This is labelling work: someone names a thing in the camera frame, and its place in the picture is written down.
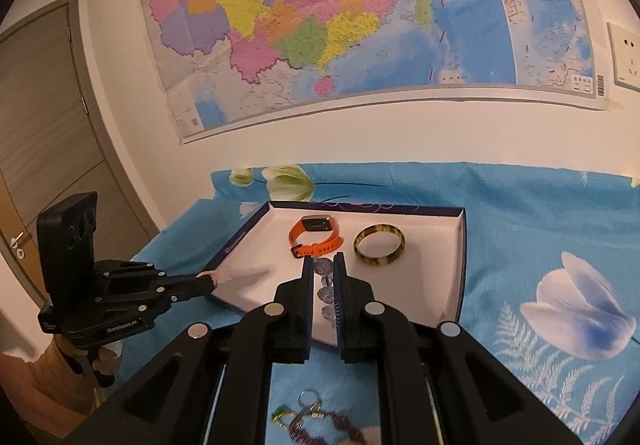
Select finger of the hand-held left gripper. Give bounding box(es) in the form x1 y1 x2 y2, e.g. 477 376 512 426
155 281 217 307
150 269 213 287

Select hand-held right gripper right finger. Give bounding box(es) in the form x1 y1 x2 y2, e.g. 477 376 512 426
332 252 586 445

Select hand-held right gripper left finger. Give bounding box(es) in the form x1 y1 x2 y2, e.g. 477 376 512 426
75 255 316 445

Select clear crystal bead bracelet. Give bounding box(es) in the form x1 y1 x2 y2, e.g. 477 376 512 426
312 257 337 323

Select dark blue jewelry tray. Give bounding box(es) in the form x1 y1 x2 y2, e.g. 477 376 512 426
204 201 467 351

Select silver ring keychain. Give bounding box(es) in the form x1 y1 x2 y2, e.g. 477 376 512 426
298 389 326 422

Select green bead bracelet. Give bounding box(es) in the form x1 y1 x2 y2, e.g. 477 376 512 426
271 406 297 431

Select purple bead bracelet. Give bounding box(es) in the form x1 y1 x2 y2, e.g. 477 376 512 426
287 412 368 445

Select person's left forearm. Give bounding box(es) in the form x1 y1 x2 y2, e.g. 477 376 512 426
0 340 101 426

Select person's left hand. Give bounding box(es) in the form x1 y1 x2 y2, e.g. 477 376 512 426
97 344 124 369

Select tortoiseshell bangle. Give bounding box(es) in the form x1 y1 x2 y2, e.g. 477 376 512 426
353 223 406 270

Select orange smartwatch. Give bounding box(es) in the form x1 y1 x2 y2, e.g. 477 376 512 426
288 214 345 258

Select brown wooden door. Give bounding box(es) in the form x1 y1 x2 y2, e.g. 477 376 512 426
0 0 166 306

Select blue floral bedsheet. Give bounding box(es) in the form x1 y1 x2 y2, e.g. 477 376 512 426
85 161 640 445

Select colourful wall map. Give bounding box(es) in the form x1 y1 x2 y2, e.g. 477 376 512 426
137 0 626 146

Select white wall socket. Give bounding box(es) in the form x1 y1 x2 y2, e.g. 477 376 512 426
606 22 640 91

